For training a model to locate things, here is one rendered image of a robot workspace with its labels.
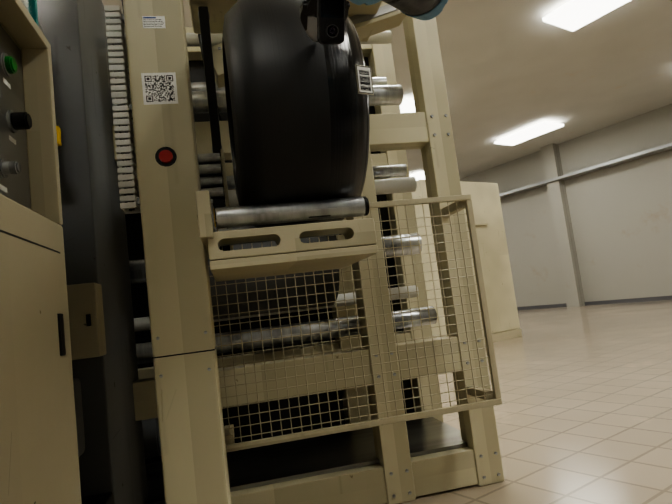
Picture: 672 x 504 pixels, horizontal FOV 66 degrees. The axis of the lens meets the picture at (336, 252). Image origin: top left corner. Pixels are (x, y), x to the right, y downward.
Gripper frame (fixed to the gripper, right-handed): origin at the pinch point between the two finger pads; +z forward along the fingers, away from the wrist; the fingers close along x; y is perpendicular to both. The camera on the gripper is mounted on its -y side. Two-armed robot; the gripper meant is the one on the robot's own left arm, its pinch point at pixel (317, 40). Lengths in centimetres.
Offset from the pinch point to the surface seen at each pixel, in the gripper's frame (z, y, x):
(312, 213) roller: 17.3, -30.9, 2.9
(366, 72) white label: 3.6, -5.3, -10.2
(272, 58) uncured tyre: 1.8, -2.7, 9.4
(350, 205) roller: 16.9, -29.9, -5.8
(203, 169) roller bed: 61, 0, 26
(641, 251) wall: 778, 73, -781
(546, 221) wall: 945, 194, -707
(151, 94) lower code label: 20.7, 1.5, 35.2
